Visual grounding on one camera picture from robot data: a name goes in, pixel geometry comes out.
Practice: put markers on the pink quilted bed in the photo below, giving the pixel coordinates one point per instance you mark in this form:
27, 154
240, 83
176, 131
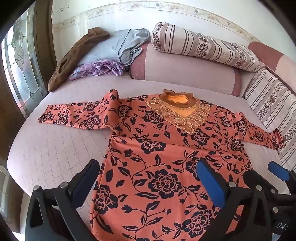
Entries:
64, 143

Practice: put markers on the blue-grey cloth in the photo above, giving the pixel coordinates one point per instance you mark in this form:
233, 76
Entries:
120, 44

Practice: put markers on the stained glass window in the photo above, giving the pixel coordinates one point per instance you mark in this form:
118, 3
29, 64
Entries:
20, 62

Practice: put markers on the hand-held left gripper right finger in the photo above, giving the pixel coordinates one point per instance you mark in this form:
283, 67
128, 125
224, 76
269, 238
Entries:
209, 183

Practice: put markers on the long striped floral pillow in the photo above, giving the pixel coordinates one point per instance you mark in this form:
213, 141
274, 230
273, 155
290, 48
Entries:
203, 46

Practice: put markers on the square striped floral pillow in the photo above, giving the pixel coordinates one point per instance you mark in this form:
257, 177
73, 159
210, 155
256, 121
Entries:
272, 102

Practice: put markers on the orange floral blouse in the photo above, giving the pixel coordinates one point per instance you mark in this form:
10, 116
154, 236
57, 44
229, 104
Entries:
161, 150

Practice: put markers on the pink bolster cushion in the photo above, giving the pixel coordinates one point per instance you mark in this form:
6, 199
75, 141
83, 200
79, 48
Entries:
180, 74

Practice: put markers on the purple cloth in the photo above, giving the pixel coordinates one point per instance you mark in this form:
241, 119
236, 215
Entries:
99, 68

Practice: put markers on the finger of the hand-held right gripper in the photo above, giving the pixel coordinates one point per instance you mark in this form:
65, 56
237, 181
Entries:
257, 182
278, 171

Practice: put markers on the brown cloth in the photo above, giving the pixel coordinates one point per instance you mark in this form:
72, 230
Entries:
69, 60

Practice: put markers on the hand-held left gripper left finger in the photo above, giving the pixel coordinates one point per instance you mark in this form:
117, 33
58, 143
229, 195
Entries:
86, 177

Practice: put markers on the pink backrest cushion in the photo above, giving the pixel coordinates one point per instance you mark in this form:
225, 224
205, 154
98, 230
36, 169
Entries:
275, 55

